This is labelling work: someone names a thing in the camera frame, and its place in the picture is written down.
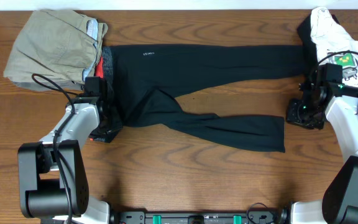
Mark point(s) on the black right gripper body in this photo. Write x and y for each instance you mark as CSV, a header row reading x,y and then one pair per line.
x,y
304,114

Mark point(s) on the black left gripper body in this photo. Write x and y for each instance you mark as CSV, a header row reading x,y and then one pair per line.
x,y
114,124

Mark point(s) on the black leggings red waistband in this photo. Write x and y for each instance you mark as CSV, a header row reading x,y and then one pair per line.
x,y
144,82

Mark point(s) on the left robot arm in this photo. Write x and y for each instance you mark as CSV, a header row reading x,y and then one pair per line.
x,y
53,185

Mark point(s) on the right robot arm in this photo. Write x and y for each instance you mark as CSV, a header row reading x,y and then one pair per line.
x,y
337,104

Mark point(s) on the black white t-shirt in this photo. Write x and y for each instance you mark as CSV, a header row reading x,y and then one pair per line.
x,y
326,41

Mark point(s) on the folded khaki pants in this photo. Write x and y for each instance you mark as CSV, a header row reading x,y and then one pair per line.
x,y
62,45

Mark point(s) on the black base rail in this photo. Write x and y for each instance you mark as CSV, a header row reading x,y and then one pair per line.
x,y
256,214

